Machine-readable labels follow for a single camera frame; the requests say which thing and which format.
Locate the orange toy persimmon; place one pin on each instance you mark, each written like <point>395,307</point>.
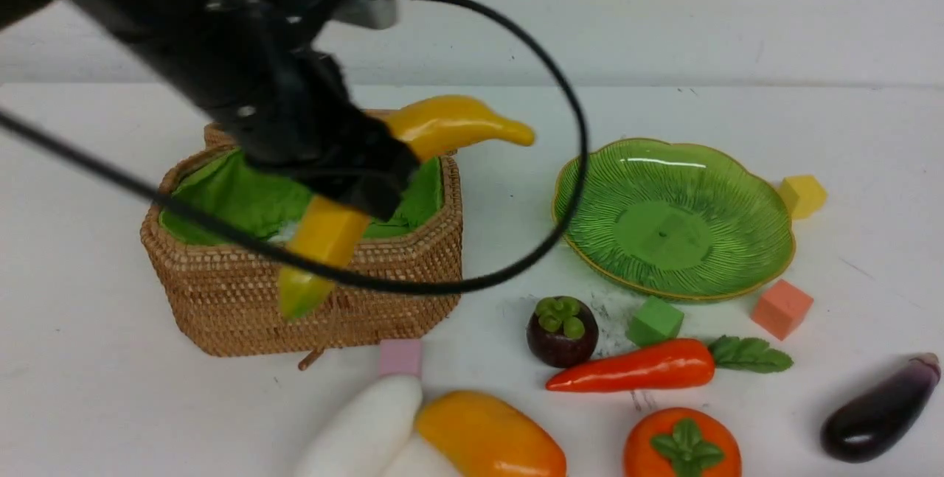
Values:
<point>681,442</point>

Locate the green foam cube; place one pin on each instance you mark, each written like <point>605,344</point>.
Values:
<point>655,321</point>

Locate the pink foam cube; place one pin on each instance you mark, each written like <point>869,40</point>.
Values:
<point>400,357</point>

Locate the woven wicker basket lid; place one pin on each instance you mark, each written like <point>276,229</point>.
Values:
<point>215,137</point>

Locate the yellow toy banana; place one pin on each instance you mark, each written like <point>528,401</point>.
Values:
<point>329,232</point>

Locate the white toy radish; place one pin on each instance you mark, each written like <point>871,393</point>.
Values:
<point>373,435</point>

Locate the orange foam cube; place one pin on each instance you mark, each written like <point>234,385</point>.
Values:
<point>781,309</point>

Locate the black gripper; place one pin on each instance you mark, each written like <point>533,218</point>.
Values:
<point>288,107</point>

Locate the dark purple toy eggplant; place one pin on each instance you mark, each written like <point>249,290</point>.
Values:
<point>872,423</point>

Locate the green leaf-shaped glass plate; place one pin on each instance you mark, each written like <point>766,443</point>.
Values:
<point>683,222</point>

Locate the yellow foam cube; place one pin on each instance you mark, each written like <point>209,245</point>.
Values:
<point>803,195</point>

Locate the woven wicker basket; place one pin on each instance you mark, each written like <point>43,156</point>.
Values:
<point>225,299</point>

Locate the dark purple toy mangosteen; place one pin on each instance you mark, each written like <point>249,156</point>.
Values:
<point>562,332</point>

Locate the orange toy carrot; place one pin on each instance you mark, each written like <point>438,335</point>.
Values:
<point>680,363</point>

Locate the yellow-orange toy mango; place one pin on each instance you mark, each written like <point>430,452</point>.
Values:
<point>482,435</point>

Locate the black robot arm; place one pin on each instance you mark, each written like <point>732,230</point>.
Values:
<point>165,35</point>

